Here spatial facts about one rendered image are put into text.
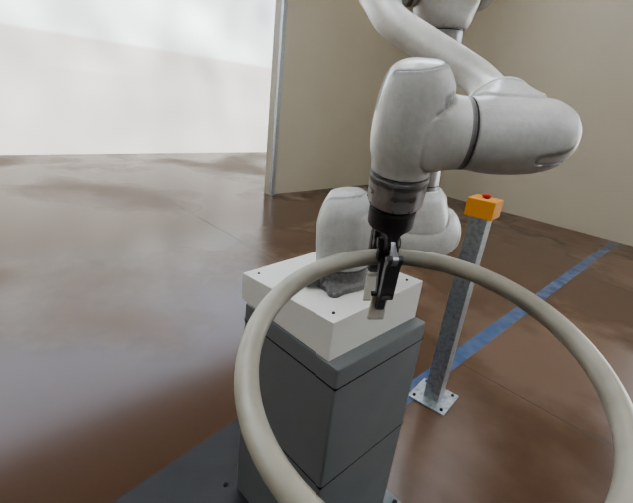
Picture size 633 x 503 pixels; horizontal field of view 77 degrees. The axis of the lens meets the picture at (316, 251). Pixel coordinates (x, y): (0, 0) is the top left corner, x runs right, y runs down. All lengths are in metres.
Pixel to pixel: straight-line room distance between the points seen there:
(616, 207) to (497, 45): 2.96
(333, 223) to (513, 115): 0.58
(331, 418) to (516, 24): 6.83
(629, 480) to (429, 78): 0.48
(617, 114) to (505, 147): 6.21
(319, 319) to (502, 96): 0.63
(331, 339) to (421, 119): 0.60
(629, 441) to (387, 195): 0.40
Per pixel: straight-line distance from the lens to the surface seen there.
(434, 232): 1.10
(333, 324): 0.96
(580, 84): 6.95
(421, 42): 0.80
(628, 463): 0.57
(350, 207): 1.04
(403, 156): 0.57
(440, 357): 2.14
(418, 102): 0.55
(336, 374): 1.01
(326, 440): 1.15
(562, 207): 6.95
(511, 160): 0.62
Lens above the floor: 1.40
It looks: 21 degrees down
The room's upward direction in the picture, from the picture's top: 7 degrees clockwise
